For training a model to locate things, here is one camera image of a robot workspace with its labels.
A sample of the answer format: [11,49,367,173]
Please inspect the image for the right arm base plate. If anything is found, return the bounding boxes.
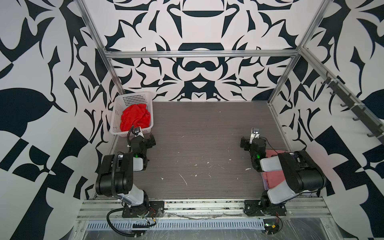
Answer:
[244,200,287,217]

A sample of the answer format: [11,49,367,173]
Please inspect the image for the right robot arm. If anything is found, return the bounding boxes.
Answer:
[240,137,327,211]

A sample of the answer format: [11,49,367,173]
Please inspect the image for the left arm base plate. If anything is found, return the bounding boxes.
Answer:
[122,201,165,218]

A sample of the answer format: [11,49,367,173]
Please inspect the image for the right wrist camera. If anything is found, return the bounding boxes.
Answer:
[250,128,260,143]

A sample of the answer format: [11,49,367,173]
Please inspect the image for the wall hook rail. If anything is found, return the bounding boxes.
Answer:
[322,71,384,145]

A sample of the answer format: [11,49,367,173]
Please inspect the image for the aluminium frame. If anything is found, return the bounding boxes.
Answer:
[74,0,384,145]

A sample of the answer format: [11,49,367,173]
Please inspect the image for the white plastic basket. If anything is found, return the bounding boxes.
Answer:
[110,92,154,137]

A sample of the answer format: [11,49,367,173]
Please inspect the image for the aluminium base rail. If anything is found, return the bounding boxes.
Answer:
[77,198,332,220]

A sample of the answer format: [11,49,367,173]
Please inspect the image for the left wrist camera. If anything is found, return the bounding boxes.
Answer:
[132,127,144,138]

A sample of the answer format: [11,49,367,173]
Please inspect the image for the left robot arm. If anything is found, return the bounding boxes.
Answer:
[95,134,156,208]

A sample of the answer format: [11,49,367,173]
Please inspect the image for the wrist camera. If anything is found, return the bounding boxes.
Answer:
[132,127,144,138]
[250,128,260,143]

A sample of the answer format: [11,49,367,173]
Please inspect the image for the white slotted cable duct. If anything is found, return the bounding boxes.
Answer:
[85,218,266,231]

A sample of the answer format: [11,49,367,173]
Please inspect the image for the small green-lit circuit board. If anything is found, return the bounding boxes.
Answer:
[264,218,283,236]

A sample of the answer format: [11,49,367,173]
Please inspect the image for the folded pink t-shirt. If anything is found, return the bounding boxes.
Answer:
[261,150,289,190]

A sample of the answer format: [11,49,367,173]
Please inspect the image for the red t-shirt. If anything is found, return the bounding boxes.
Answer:
[120,104,151,132]

